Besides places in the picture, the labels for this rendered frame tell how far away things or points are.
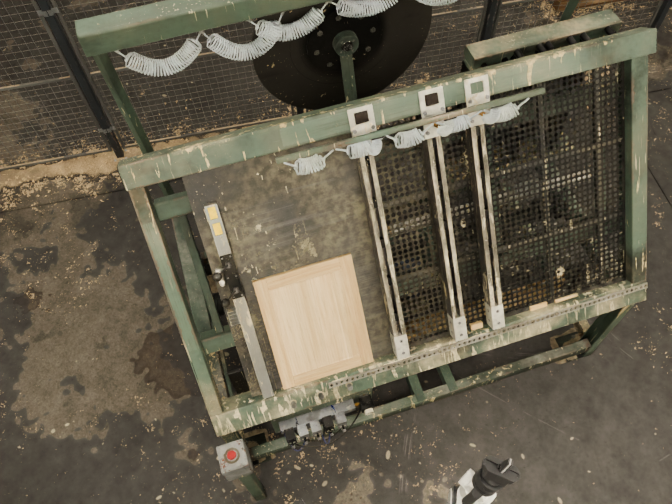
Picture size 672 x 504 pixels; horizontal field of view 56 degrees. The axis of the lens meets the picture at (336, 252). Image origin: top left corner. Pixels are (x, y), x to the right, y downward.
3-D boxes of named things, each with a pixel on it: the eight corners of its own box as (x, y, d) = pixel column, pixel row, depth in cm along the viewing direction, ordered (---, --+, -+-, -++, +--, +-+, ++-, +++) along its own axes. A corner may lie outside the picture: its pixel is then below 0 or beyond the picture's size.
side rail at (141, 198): (208, 403, 290) (209, 417, 280) (128, 180, 245) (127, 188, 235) (221, 399, 291) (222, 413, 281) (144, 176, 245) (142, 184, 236)
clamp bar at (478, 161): (483, 324, 302) (506, 349, 281) (453, 77, 253) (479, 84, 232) (502, 318, 304) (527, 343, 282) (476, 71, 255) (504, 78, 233)
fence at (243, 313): (262, 394, 288) (263, 399, 285) (203, 203, 249) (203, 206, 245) (273, 390, 289) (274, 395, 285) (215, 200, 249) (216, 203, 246)
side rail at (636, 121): (618, 275, 318) (632, 284, 308) (615, 54, 273) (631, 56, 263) (632, 270, 319) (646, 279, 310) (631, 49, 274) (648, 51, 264)
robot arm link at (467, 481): (505, 482, 211) (491, 492, 220) (480, 458, 214) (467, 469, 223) (486, 505, 205) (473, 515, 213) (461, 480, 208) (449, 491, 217)
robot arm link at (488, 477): (518, 490, 198) (502, 501, 207) (522, 462, 204) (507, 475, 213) (481, 473, 198) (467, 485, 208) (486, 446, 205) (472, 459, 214)
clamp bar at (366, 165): (389, 353, 296) (406, 381, 275) (340, 105, 247) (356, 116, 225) (409, 347, 297) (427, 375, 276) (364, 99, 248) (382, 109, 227)
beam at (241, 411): (215, 423, 295) (216, 438, 285) (208, 403, 290) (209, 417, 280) (632, 291, 324) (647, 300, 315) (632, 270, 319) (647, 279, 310)
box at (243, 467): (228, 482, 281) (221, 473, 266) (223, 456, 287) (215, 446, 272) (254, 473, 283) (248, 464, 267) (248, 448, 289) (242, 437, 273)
